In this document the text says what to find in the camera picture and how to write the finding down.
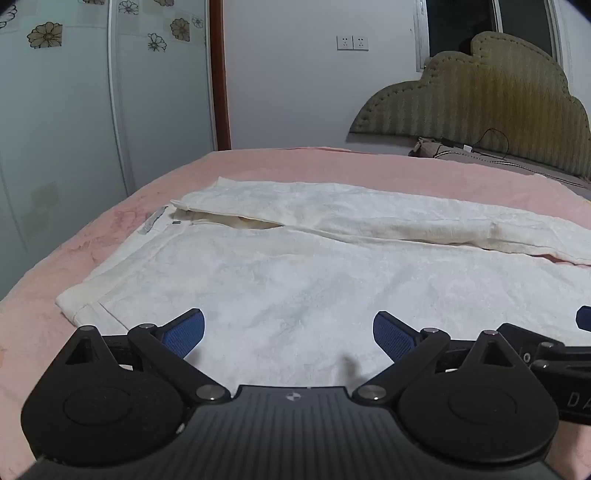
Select white pants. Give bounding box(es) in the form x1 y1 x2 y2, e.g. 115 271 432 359
55 176 591 388

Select window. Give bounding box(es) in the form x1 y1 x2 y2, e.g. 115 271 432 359
414 0 570 71

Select black cable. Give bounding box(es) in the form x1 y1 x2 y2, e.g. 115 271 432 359
441 128 591 189

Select pink bed blanket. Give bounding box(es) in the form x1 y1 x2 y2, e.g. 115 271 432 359
0 147 591 480

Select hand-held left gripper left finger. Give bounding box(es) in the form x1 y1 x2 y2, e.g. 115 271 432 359
59 308 231 408

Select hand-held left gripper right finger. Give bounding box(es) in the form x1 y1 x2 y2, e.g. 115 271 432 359
352 311 517 408

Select olive padded headboard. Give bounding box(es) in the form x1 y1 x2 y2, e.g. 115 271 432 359
348 31 591 182

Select brown wooden door frame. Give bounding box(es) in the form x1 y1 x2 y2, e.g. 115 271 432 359
208 0 232 151

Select grey pillow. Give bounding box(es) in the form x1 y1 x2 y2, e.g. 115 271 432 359
434 150 591 200

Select flower-print sliding wardrobe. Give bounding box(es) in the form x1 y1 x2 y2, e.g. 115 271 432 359
0 0 219 301

